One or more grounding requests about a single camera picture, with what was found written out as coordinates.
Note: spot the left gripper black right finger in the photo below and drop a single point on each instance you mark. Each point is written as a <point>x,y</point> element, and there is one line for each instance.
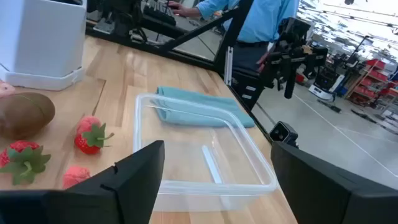
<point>326,193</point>

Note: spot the small black table camera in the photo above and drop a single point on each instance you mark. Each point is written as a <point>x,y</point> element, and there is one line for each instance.
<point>283,132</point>

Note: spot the black backlit keyboard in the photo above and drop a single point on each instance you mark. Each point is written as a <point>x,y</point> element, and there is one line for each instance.
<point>158,12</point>

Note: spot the black box with white labels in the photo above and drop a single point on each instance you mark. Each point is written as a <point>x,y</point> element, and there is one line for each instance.
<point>245,88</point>

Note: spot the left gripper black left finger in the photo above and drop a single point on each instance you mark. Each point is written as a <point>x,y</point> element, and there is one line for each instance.
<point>130,186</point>

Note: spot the teal folded cloth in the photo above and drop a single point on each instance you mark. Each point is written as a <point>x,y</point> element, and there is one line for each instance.
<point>180,93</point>

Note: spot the brown kiwi fruit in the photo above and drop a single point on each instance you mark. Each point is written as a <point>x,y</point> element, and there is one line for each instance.
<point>25,115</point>

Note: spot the white and black machine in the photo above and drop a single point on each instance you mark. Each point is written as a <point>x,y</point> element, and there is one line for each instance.
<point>325,84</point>

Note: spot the white hexagonal plant pot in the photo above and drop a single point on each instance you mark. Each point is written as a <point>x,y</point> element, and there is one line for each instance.
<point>40,40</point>

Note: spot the small orange peach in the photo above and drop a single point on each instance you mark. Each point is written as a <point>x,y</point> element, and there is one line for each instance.
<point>74,175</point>

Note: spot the shelf with red bins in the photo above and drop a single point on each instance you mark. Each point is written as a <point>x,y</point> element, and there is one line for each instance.
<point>373,81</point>

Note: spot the clear plastic tupperware container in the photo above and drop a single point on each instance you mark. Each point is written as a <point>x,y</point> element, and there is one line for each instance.
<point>186,193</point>

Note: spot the person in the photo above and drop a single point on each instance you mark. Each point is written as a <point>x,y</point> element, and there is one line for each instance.
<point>261,21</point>

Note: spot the red strawberry with green leaves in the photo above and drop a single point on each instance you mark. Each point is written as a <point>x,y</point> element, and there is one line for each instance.
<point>85,146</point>
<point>21,146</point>

